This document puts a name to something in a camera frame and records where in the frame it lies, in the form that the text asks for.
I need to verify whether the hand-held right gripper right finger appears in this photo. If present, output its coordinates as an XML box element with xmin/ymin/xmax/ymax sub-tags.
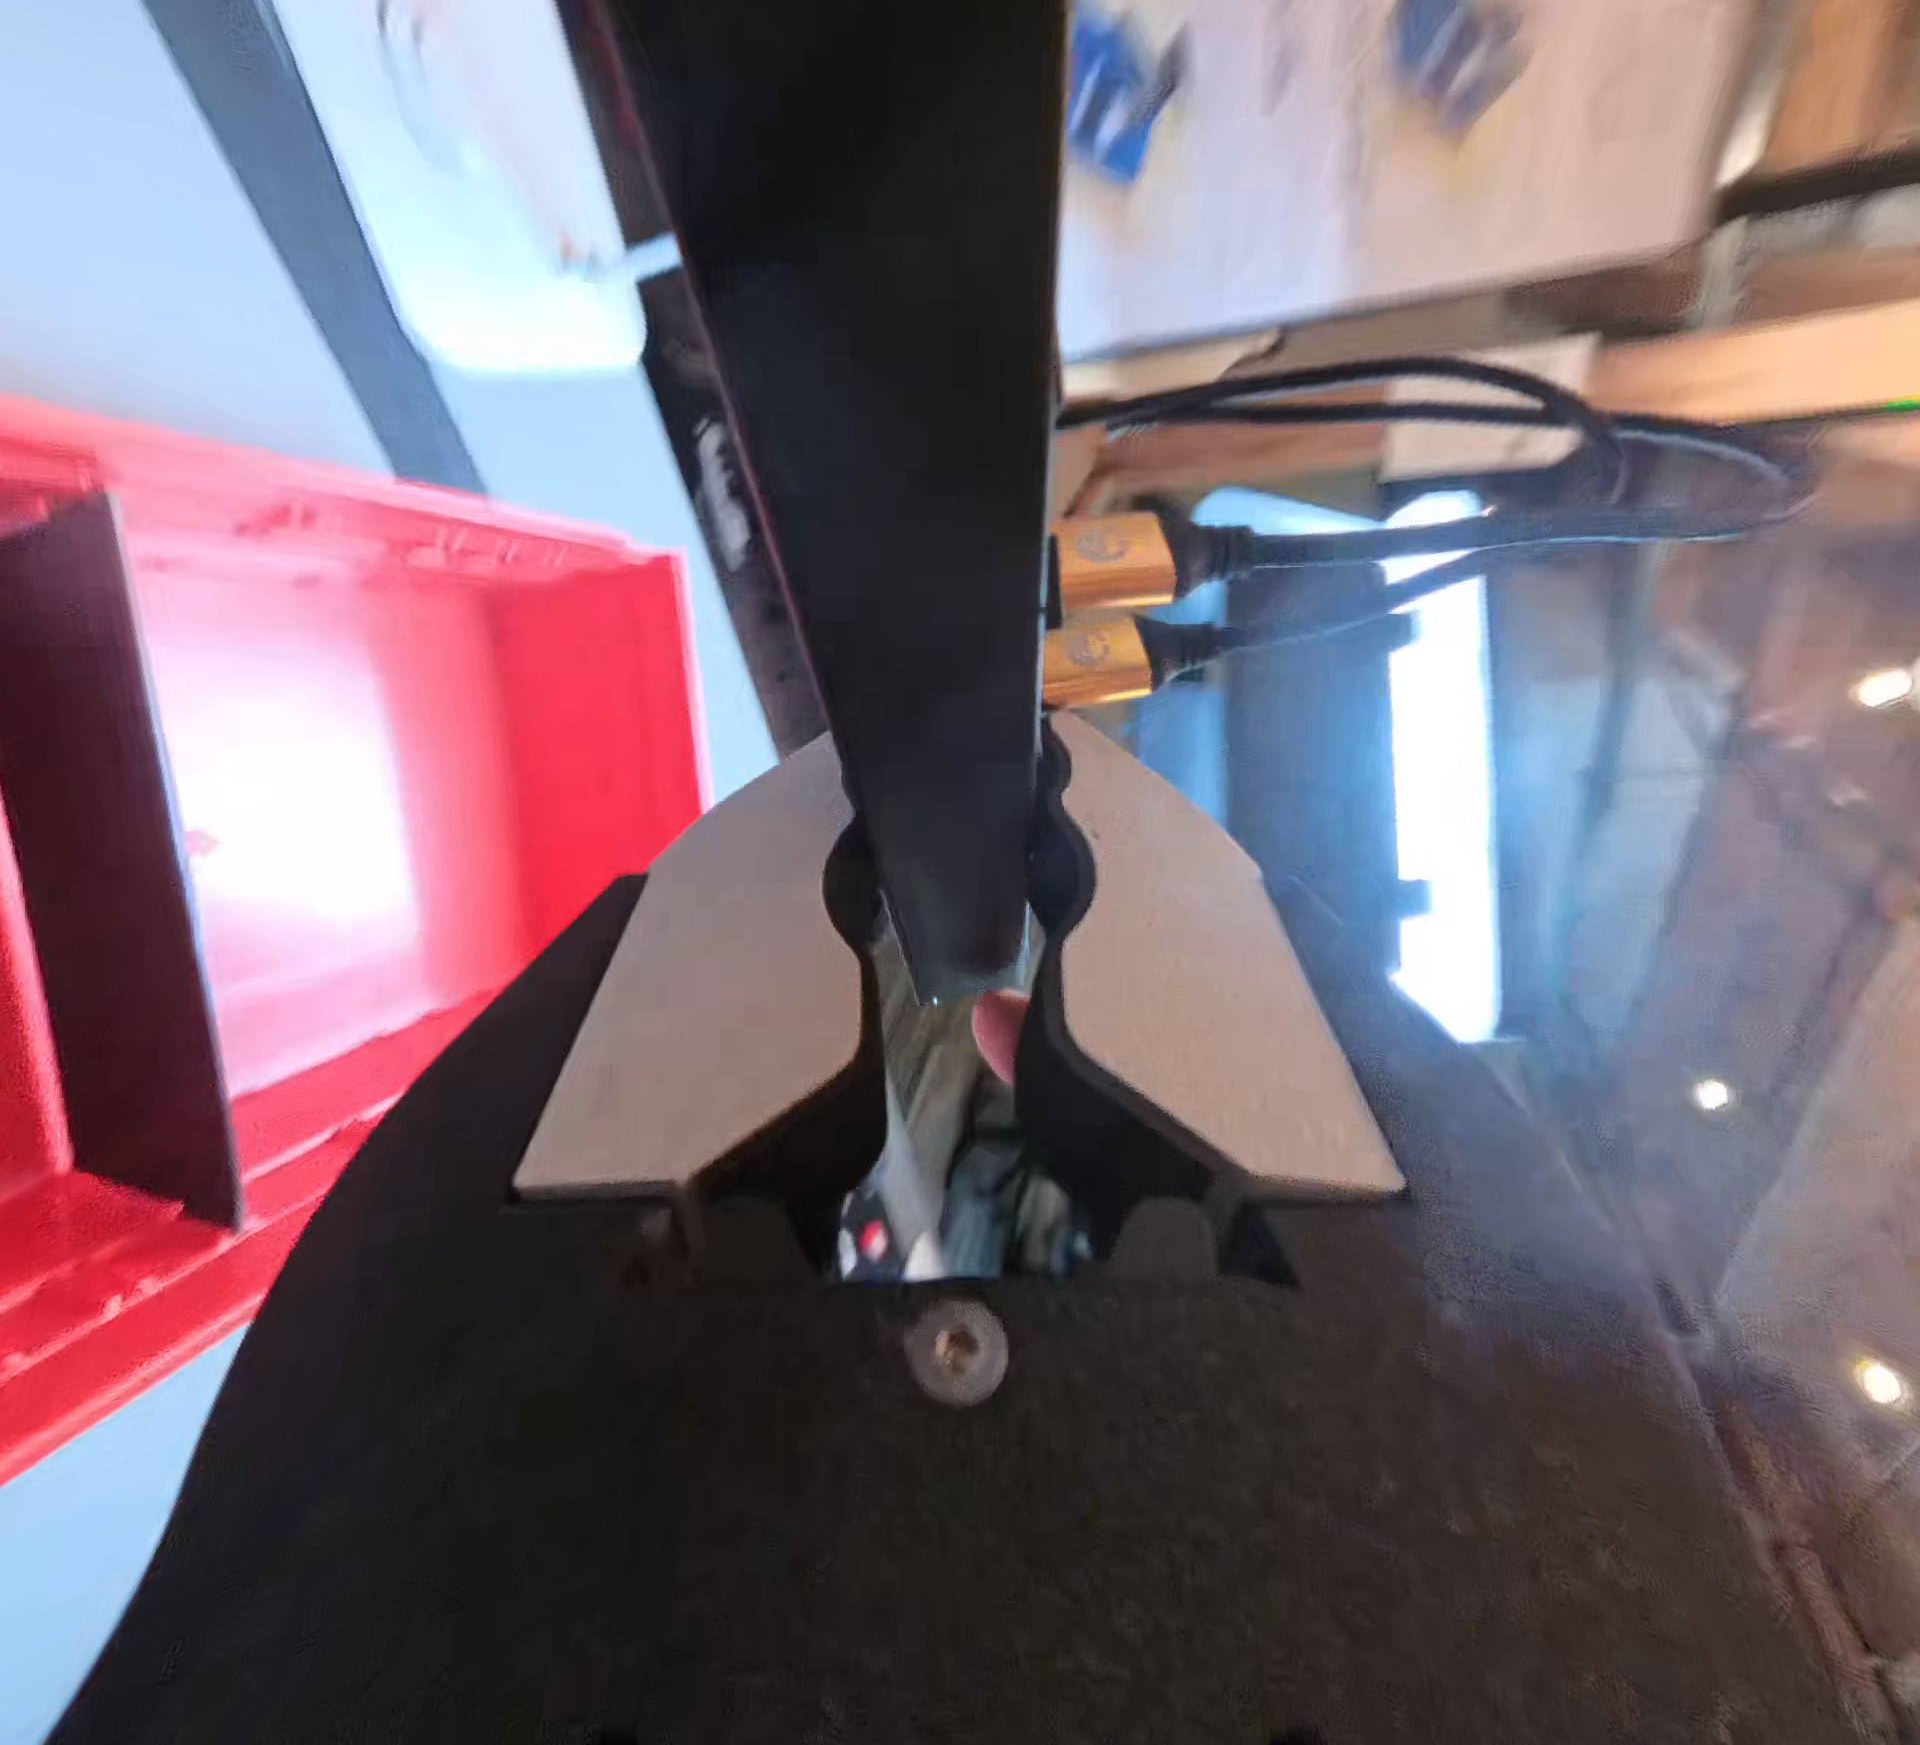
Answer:
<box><xmin>1016</xmin><ymin>710</ymin><xmax>1407</xmax><ymax>1204</ymax></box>

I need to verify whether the black bin divider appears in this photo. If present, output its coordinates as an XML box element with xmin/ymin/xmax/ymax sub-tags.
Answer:
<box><xmin>0</xmin><ymin>492</ymin><xmax>245</xmax><ymax>1232</ymax></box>

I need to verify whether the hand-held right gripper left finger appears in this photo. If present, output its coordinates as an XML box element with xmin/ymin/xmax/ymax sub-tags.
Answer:
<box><xmin>514</xmin><ymin>732</ymin><xmax>890</xmax><ymax>1214</ymax></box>

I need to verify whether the red plastic bin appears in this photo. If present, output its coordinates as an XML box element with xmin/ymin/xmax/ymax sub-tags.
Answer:
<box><xmin>0</xmin><ymin>391</ymin><xmax>718</xmax><ymax>1483</ymax></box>

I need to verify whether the black usb hub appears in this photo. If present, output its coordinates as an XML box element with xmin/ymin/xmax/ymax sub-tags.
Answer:
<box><xmin>543</xmin><ymin>0</ymin><xmax>1086</xmax><ymax>1011</ymax></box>

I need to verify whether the printed instruction sheet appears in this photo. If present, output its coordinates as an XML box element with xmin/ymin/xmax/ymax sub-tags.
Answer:
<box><xmin>1057</xmin><ymin>0</ymin><xmax>1778</xmax><ymax>361</ymax></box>

